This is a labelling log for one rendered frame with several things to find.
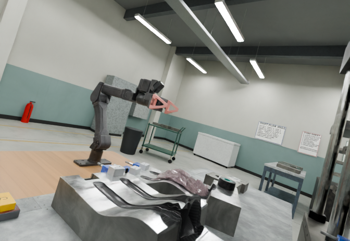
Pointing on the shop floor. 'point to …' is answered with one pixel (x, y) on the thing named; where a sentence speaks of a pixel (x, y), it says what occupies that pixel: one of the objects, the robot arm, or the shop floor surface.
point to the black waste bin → (130, 140)
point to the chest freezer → (216, 149)
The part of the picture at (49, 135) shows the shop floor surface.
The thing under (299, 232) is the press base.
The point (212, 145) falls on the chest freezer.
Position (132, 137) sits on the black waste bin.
